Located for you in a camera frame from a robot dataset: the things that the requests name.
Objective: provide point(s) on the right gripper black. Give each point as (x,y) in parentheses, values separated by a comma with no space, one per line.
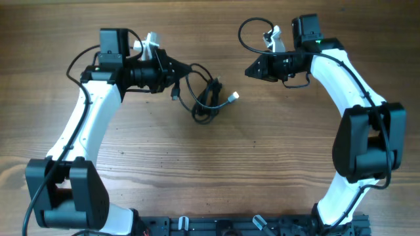
(264,62)

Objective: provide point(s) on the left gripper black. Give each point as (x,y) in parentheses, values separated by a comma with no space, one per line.
(167,63)

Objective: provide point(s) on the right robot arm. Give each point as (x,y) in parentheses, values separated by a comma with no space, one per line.
(370,139)

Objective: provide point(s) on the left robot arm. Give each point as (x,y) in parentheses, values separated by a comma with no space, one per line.
(66,190)

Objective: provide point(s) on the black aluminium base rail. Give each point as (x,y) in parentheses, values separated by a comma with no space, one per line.
(283,225)

